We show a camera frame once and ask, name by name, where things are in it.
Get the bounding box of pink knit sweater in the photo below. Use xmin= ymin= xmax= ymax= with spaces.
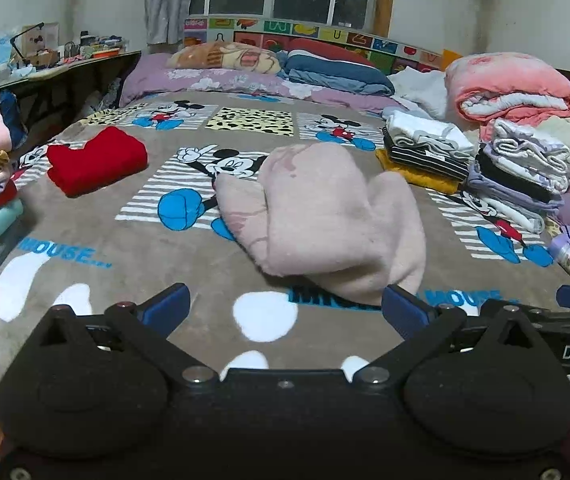
xmin=214 ymin=141 xmax=427 ymax=307

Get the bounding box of blue denim garment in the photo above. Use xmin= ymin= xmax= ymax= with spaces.
xmin=0 ymin=89 xmax=30 ymax=148

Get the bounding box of black desk lamp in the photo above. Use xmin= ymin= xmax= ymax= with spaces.
xmin=10 ymin=22 xmax=46 ymax=63

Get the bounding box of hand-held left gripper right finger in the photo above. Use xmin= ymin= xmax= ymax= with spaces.
xmin=354 ymin=284 xmax=557 ymax=387

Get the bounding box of grey curtain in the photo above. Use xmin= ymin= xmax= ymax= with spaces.
xmin=145 ymin=0 xmax=198 ymax=46

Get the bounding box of printed cardboard box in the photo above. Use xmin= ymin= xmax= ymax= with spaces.
xmin=21 ymin=22 xmax=60 ymax=58

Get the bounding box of stack with lavender folded clothes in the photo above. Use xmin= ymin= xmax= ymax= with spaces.
xmin=460 ymin=117 xmax=570 ymax=234

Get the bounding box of dark desk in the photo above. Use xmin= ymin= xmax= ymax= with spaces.
xmin=0 ymin=50 xmax=143 ymax=133

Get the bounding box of white crumpled cloth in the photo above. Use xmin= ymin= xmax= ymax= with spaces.
xmin=387 ymin=67 xmax=448 ymax=121

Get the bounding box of orange cartoon pillow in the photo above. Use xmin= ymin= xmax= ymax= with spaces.
xmin=167 ymin=42 xmax=283 ymax=75

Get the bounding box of black striped folded garment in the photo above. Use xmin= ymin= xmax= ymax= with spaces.
xmin=382 ymin=127 xmax=471 ymax=182

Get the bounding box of blue plastic bag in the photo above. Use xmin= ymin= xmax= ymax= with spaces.
xmin=0 ymin=30 xmax=22 ymax=68

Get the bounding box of white folded garment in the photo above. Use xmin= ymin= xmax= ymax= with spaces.
xmin=384 ymin=110 xmax=477 ymax=161

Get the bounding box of red folded garment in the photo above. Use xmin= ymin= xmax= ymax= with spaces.
xmin=46 ymin=126 xmax=149 ymax=198

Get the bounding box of cartoon printed blanket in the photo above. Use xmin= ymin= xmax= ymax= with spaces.
xmin=0 ymin=89 xmax=570 ymax=411

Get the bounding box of red pillow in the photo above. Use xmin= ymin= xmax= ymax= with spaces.
xmin=287 ymin=37 xmax=381 ymax=67

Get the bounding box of blue folded quilt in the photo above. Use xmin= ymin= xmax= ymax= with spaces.
xmin=279 ymin=50 xmax=396 ymax=97

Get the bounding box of colourful letter headboard mat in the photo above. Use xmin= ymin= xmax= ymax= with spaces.
xmin=183 ymin=16 xmax=443 ymax=75

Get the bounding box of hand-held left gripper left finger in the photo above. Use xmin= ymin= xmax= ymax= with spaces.
xmin=17 ymin=282 xmax=220 ymax=387

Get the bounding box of orange wooden window frame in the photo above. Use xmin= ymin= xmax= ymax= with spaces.
xmin=372 ymin=0 xmax=399 ymax=41

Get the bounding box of desk clutter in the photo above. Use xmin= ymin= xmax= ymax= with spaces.
xmin=62 ymin=30 xmax=128 ymax=63

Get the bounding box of pink folded quilt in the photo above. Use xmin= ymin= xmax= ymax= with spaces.
xmin=445 ymin=52 xmax=570 ymax=126

